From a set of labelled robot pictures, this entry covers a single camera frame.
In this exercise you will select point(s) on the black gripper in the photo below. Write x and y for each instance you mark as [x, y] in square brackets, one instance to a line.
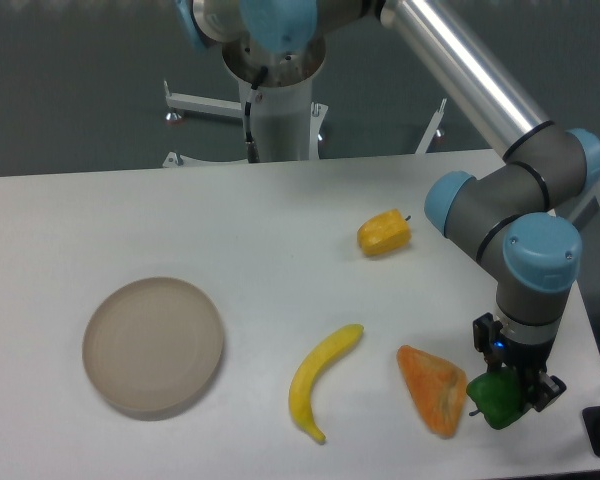
[528, 361]

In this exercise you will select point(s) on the orange toy bread slice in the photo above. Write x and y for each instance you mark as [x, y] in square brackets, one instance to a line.
[437, 388]

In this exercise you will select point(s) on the beige round plate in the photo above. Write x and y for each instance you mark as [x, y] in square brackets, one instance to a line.
[152, 347]

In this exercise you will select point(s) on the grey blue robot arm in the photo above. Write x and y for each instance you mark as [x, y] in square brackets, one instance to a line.
[503, 221]

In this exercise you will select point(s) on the green toy pepper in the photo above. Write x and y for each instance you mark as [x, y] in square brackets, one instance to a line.
[498, 396]

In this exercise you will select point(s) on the yellow toy banana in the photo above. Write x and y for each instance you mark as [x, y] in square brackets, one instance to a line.
[326, 353]

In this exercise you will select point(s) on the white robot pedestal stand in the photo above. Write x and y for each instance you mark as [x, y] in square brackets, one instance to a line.
[280, 119]

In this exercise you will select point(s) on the yellow toy pepper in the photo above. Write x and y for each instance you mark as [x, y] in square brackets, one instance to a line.
[384, 233]

